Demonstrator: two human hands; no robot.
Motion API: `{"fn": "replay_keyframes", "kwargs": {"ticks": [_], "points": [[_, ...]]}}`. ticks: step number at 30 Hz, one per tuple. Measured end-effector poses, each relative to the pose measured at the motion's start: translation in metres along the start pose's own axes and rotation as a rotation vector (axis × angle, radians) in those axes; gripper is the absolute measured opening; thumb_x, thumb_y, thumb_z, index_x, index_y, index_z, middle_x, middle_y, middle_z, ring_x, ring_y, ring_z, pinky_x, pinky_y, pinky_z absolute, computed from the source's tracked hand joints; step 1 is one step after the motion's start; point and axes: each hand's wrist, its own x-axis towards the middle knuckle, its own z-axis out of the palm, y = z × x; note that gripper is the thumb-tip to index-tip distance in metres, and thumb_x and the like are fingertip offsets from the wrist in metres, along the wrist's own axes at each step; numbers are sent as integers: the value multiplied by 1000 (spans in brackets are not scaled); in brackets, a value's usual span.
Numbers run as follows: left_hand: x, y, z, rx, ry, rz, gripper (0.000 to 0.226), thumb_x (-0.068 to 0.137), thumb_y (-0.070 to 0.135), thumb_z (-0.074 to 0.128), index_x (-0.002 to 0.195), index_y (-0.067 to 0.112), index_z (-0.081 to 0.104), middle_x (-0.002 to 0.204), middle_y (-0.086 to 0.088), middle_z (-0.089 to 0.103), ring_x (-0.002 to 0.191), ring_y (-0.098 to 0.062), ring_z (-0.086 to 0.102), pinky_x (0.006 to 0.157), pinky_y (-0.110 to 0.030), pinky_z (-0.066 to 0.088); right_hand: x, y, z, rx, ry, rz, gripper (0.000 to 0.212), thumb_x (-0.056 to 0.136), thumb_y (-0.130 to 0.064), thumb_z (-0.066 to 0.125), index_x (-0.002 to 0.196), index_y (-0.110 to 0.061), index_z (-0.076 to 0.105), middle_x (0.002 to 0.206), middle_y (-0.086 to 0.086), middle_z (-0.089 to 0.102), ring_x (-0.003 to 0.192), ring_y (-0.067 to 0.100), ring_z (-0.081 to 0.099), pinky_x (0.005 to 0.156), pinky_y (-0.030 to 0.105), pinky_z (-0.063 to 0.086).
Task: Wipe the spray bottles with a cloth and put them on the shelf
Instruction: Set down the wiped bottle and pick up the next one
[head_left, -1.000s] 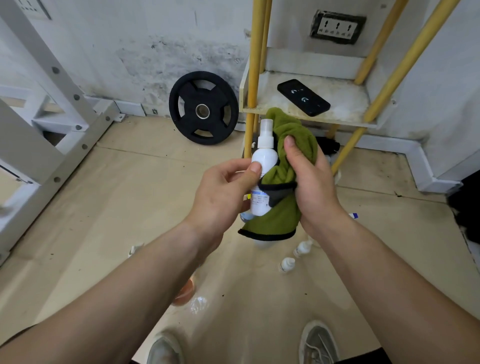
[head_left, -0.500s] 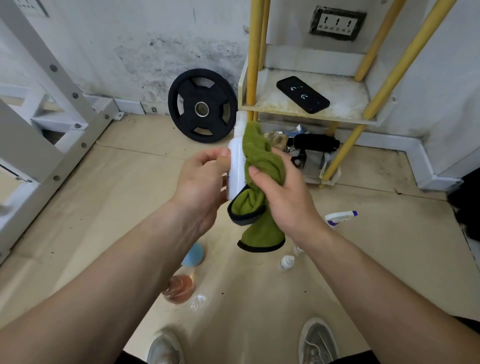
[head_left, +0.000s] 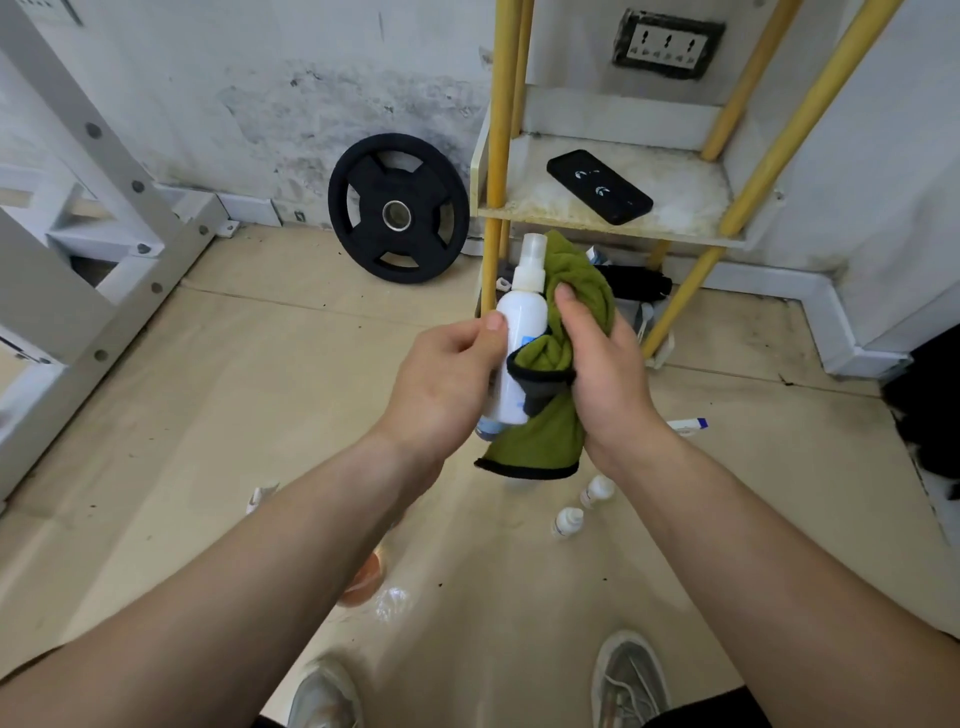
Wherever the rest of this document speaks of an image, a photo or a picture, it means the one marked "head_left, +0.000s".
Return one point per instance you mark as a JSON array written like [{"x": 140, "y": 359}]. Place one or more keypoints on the black shorts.
[{"x": 712, "y": 709}]

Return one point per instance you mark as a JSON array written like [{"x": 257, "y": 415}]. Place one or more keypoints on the white plastic scoop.
[{"x": 501, "y": 285}]

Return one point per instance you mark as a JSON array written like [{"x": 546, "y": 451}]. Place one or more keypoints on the black phone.
[{"x": 598, "y": 186}]

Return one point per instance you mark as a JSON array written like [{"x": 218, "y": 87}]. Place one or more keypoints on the orange spray bottle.
[{"x": 364, "y": 581}]

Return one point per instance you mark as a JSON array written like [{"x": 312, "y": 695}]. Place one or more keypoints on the white shelf yellow poles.
[{"x": 690, "y": 202}]

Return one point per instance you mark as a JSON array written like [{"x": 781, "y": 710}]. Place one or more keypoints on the person's left grey shoe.
[{"x": 322, "y": 697}]

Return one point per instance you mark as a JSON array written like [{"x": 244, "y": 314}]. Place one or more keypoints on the round white bottle blue-tipped sprayer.
[{"x": 686, "y": 426}]

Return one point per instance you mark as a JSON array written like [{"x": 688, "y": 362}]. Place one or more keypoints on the person's left hand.
[{"x": 442, "y": 390}]

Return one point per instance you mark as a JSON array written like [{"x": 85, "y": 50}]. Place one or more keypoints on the small white bottle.
[
  {"x": 598, "y": 491},
  {"x": 521, "y": 322},
  {"x": 568, "y": 523}
]

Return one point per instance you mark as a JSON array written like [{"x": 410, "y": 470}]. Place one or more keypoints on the black weight plate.
[{"x": 360, "y": 210}]

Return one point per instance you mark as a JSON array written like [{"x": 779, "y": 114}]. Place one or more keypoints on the white wall socket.
[{"x": 52, "y": 9}]

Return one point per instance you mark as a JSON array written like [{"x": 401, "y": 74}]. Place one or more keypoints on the person's grey shoe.
[
  {"x": 322, "y": 697},
  {"x": 628, "y": 682}
]

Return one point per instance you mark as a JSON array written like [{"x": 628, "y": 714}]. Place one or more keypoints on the blue white packet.
[{"x": 596, "y": 256}]

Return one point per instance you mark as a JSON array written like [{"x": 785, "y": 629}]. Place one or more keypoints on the person's right hand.
[{"x": 607, "y": 375}]

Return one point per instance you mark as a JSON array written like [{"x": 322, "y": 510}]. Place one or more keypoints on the person's left forearm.
[{"x": 187, "y": 600}]

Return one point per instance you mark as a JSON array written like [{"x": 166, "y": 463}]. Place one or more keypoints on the person's right grey shoe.
[{"x": 628, "y": 682}]

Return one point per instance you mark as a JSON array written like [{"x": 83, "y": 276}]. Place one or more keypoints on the white spray bottle teal label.
[{"x": 261, "y": 496}]

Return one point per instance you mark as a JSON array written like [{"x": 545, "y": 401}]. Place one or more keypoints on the white plastic strip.
[{"x": 643, "y": 319}]

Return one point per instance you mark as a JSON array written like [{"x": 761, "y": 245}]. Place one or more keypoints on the person's right forearm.
[{"x": 787, "y": 600}]

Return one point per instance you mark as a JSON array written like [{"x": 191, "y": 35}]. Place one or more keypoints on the white metal rack frame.
[{"x": 52, "y": 247}]

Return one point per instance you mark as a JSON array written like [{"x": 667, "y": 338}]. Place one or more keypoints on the green microfibre cloth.
[{"x": 570, "y": 292}]

